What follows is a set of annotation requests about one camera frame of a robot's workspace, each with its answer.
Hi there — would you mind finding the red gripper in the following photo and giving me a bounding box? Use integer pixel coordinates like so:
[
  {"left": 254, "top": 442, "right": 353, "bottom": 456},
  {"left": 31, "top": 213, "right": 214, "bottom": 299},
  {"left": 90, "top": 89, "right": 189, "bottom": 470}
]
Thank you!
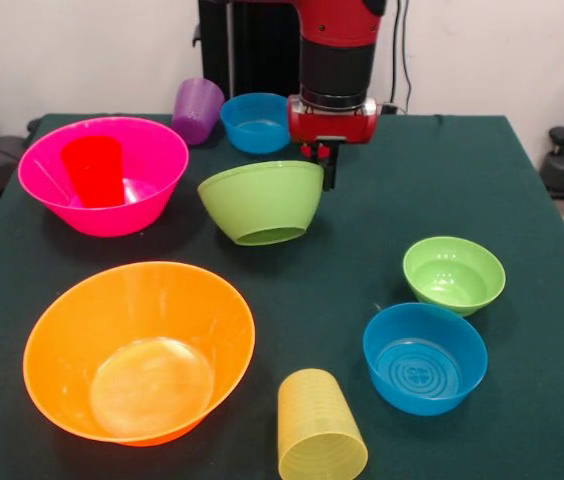
[{"left": 287, "top": 94, "right": 379, "bottom": 192}]

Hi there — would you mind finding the blue plastic bowl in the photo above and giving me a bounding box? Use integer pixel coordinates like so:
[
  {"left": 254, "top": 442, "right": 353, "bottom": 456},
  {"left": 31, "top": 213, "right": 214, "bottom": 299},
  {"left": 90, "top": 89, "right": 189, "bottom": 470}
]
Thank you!
[
  {"left": 219, "top": 92, "right": 294, "bottom": 155},
  {"left": 362, "top": 302, "right": 489, "bottom": 417}
]

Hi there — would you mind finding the large green plastic bowl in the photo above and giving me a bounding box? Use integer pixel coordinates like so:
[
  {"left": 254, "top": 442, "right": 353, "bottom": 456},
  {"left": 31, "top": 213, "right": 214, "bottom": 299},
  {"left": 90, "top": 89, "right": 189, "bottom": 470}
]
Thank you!
[{"left": 196, "top": 159, "right": 325, "bottom": 247}]

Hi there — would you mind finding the purple plastic cup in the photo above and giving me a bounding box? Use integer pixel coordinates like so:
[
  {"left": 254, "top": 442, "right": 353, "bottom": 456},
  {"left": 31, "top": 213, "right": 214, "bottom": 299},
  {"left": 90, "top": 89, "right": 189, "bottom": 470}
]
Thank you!
[{"left": 171, "top": 77, "right": 226, "bottom": 146}]

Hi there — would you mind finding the large pink plastic bowl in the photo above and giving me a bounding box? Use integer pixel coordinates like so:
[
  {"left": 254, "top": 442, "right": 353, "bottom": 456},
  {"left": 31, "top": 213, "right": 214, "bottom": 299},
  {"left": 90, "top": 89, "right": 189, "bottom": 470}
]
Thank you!
[{"left": 17, "top": 116, "right": 191, "bottom": 238}]

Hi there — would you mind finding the small green plastic bowl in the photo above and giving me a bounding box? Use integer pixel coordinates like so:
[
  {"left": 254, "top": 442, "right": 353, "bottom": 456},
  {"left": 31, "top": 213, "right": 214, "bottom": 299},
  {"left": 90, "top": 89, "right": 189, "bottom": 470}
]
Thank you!
[{"left": 402, "top": 235, "right": 507, "bottom": 318}]

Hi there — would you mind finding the red plastic cup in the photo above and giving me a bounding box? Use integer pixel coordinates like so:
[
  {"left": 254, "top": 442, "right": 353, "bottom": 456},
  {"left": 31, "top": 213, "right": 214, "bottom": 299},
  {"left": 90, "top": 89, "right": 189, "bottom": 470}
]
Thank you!
[{"left": 59, "top": 135, "right": 126, "bottom": 209}]

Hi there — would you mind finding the yellow plastic cup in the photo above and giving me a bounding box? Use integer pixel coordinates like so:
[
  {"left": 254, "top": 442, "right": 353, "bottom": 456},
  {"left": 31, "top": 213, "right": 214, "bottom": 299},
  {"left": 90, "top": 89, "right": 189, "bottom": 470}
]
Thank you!
[{"left": 276, "top": 368, "right": 369, "bottom": 480}]

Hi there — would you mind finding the orange plastic bowl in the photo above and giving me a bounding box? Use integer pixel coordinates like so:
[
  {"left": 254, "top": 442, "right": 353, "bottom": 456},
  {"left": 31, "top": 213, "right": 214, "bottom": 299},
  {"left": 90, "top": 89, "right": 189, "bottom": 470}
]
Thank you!
[{"left": 22, "top": 260, "right": 257, "bottom": 448}]

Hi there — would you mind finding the dark green table cloth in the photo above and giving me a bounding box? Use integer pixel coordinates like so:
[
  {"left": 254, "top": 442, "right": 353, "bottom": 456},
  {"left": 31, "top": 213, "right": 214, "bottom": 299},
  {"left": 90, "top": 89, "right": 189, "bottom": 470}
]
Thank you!
[{"left": 0, "top": 113, "right": 564, "bottom": 480}]

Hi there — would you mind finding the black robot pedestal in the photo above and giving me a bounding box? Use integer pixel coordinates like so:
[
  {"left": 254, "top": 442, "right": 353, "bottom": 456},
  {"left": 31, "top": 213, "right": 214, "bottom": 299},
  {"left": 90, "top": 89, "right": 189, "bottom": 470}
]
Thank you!
[{"left": 192, "top": 0, "right": 306, "bottom": 101}]

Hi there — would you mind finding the black hanging cable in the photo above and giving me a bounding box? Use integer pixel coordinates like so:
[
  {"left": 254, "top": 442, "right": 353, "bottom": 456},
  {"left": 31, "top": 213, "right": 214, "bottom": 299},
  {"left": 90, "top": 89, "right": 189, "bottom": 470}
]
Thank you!
[{"left": 379, "top": 0, "right": 416, "bottom": 114}]

